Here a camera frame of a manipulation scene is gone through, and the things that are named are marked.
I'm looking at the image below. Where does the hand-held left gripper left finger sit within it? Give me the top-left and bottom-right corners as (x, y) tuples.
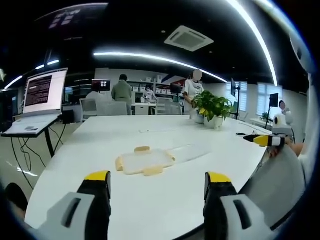
(37, 170), (112, 240)

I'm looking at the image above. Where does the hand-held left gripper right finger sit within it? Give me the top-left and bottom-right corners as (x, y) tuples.
(203, 171), (274, 240)

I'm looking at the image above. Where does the clear lid with yellow buckles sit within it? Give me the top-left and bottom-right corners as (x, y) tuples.
(114, 145), (176, 177)

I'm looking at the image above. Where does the person's right hand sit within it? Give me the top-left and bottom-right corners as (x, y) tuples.
(268, 137), (305, 159)

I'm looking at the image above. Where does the black monitor on stand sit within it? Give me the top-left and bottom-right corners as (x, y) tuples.
(230, 77), (241, 120)
(267, 92), (280, 123)

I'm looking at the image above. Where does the grey chair back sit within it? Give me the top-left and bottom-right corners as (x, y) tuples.
(238, 146), (307, 230)

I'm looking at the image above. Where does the green potted plant white pot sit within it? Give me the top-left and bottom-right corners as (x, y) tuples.
(192, 90), (235, 130)

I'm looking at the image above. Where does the small glass plant pot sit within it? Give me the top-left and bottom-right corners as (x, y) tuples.
(193, 111), (206, 125)

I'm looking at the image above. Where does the black laptop stand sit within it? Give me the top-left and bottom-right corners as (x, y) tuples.
(1, 115), (66, 159)

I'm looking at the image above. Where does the long curved ceiling light strip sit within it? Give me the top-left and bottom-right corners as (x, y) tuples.
(224, 0), (279, 87)

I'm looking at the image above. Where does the black box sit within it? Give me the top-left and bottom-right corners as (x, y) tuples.
(62, 109), (75, 125)

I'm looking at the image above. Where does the grey office chair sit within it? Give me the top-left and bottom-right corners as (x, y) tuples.
(155, 96), (183, 116)
(79, 97), (98, 123)
(96, 101), (129, 117)

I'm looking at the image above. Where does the black computer monitor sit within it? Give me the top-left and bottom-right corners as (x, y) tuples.
(91, 79), (112, 92)
(170, 82), (183, 95)

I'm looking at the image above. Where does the white storage shelf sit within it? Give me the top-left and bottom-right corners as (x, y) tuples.
(129, 73), (187, 102)

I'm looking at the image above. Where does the white laptop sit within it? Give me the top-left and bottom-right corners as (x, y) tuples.
(0, 67), (69, 137)

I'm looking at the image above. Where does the ceiling air conditioner vent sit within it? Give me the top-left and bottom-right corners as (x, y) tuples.
(164, 25), (216, 53)

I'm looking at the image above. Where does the short ceiling light strip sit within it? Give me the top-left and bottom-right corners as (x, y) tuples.
(3, 74), (24, 91)
(34, 59), (61, 71)

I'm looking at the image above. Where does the black cable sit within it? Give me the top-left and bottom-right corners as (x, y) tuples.
(10, 124), (66, 190)

